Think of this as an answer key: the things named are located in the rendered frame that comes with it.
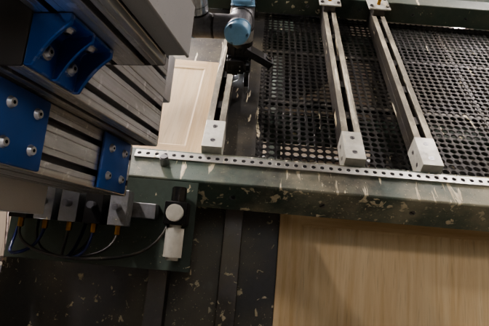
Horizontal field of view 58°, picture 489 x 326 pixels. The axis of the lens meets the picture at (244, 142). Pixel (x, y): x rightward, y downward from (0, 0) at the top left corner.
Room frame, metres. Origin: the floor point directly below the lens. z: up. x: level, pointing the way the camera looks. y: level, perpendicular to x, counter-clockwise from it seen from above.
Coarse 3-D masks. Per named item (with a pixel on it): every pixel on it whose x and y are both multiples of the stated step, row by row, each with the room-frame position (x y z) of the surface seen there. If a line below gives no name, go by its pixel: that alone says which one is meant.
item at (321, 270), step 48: (288, 240) 1.46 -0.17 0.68; (336, 240) 1.46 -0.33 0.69; (384, 240) 1.46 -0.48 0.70; (432, 240) 1.45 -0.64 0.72; (480, 240) 1.45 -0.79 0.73; (288, 288) 1.46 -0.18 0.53; (336, 288) 1.46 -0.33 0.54; (384, 288) 1.46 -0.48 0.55; (432, 288) 1.45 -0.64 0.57; (480, 288) 1.45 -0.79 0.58
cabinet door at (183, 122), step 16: (176, 64) 1.62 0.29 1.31; (192, 64) 1.63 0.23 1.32; (208, 64) 1.63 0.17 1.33; (176, 80) 1.56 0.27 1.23; (192, 80) 1.57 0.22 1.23; (208, 80) 1.57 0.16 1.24; (176, 96) 1.50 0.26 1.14; (192, 96) 1.51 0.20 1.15; (208, 96) 1.51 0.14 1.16; (176, 112) 1.45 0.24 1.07; (192, 112) 1.45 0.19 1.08; (208, 112) 1.45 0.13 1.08; (160, 128) 1.39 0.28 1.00; (176, 128) 1.40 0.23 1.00; (192, 128) 1.39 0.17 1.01; (160, 144) 1.34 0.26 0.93; (176, 144) 1.35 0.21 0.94; (192, 144) 1.35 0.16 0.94
